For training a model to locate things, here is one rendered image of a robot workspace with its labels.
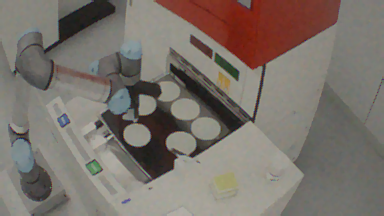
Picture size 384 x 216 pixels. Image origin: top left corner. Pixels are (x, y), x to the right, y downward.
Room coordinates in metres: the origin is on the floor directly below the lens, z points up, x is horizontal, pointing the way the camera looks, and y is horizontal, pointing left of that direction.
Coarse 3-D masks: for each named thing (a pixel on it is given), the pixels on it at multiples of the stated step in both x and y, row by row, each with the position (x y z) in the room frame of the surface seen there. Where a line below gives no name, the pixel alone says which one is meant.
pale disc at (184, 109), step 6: (174, 102) 1.18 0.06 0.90; (180, 102) 1.18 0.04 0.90; (186, 102) 1.19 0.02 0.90; (192, 102) 1.19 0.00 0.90; (174, 108) 1.15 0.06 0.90; (180, 108) 1.15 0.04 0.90; (186, 108) 1.16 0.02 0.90; (192, 108) 1.16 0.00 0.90; (198, 108) 1.16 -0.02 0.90; (174, 114) 1.12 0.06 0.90; (180, 114) 1.13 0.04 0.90; (186, 114) 1.13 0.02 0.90; (192, 114) 1.13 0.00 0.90
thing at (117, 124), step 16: (160, 80) 1.28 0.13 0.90; (176, 80) 1.29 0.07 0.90; (192, 96) 1.22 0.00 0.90; (160, 112) 1.13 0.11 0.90; (208, 112) 1.15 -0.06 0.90; (112, 128) 1.02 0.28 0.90; (160, 128) 1.05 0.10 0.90; (176, 128) 1.06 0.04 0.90; (224, 128) 1.08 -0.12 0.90; (128, 144) 0.96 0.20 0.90; (160, 144) 0.98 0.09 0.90; (208, 144) 1.01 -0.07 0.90; (144, 160) 0.90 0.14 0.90; (160, 160) 0.92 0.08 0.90
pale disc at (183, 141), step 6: (180, 132) 1.05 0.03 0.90; (168, 138) 1.02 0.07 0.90; (174, 138) 1.02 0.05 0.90; (180, 138) 1.02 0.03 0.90; (186, 138) 1.02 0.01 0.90; (192, 138) 1.03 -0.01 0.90; (168, 144) 0.99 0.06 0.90; (174, 144) 0.99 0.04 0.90; (180, 144) 1.00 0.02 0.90; (186, 144) 1.00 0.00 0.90; (192, 144) 1.00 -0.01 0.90; (186, 150) 0.97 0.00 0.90; (192, 150) 0.98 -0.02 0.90
